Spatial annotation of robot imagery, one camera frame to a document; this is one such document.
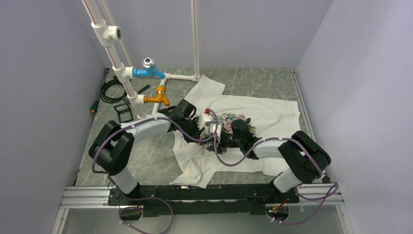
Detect blue plastic tap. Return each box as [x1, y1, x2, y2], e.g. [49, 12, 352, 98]
[132, 57, 166, 80]

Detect white PVC pipe frame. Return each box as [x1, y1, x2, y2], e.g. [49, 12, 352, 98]
[82, 0, 201, 119]

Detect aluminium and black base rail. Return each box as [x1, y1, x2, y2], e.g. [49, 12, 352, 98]
[60, 183, 344, 217]

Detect coiled black cable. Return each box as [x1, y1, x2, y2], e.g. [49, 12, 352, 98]
[100, 79, 128, 104]

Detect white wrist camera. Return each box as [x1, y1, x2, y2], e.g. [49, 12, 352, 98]
[197, 108, 215, 129]
[209, 123, 222, 140]

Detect green handled screwdriver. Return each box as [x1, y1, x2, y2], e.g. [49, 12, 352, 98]
[90, 100, 99, 114]

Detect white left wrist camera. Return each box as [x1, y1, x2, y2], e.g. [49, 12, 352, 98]
[197, 108, 215, 129]

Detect black bar tool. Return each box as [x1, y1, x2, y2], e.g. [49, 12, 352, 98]
[137, 84, 150, 94]

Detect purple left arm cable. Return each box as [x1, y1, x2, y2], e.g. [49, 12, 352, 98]
[91, 110, 220, 234]

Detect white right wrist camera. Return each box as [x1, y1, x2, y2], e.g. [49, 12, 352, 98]
[209, 123, 222, 140]

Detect orange plastic tap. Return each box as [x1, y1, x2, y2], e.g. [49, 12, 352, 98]
[144, 85, 170, 106]

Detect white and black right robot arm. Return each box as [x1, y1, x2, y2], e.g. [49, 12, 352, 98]
[208, 118, 331, 202]

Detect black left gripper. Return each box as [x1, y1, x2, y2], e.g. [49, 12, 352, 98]
[179, 117, 205, 144]

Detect white floral print t-shirt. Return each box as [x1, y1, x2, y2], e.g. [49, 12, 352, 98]
[172, 76, 300, 188]

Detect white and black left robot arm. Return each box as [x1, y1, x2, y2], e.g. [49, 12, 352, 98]
[88, 99, 204, 205]

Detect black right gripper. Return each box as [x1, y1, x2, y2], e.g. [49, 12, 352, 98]
[206, 133, 243, 154]

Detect black rectangular frame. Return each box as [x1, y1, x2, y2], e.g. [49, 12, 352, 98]
[113, 102, 133, 123]

